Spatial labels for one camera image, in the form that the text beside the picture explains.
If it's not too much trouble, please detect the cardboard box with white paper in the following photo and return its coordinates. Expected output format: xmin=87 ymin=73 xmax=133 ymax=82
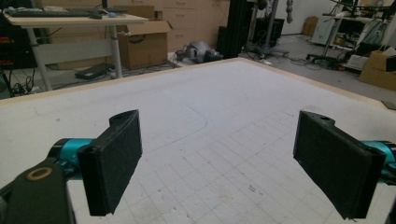
xmin=358 ymin=49 xmax=396 ymax=92

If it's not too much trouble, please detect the flat black device on floor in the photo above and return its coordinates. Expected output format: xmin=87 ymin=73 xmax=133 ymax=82
xmin=74 ymin=63 xmax=115 ymax=80

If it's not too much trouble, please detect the black keyboard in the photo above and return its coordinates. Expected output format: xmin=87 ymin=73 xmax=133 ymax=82
xmin=7 ymin=8 xmax=92 ymax=19

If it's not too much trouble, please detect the grey machine on floor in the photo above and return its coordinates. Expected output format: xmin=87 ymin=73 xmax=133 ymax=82
xmin=176 ymin=41 xmax=224 ymax=64

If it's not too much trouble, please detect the grey metal stand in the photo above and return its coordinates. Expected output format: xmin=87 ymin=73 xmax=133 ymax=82
xmin=246 ymin=0 xmax=291 ymax=58

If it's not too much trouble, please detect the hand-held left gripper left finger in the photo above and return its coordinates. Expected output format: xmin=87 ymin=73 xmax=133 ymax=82
xmin=77 ymin=109 xmax=143 ymax=217

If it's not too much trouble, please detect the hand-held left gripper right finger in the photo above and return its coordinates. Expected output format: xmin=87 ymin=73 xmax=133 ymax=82
xmin=292 ymin=110 xmax=387 ymax=220

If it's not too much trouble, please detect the small brown cardboard box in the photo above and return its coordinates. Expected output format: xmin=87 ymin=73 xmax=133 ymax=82
xmin=302 ymin=16 xmax=320 ymax=37

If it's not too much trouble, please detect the large open cardboard box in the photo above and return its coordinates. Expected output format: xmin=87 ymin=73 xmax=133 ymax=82
xmin=118 ymin=20 xmax=173 ymax=70

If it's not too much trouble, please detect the white equipment cart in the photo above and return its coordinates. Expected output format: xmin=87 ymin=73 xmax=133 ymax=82
xmin=311 ymin=14 xmax=338 ymax=47

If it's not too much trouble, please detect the black metal column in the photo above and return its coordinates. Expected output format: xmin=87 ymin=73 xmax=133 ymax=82
xmin=217 ymin=0 xmax=257 ymax=60

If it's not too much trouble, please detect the black equipment rack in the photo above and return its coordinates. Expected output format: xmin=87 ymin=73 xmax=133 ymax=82
xmin=0 ymin=0 xmax=37 ymax=70

